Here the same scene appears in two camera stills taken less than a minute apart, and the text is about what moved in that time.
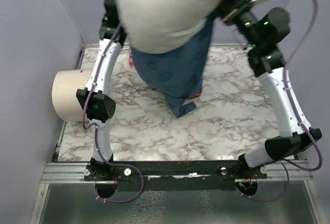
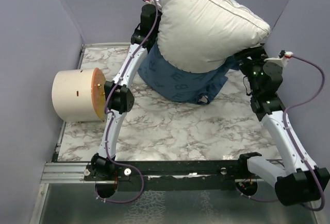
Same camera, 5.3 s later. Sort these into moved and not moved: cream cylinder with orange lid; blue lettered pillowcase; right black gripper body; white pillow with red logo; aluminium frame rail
Moved: right black gripper body; white pillow with red logo; blue lettered pillowcase
Not moved: cream cylinder with orange lid; aluminium frame rail
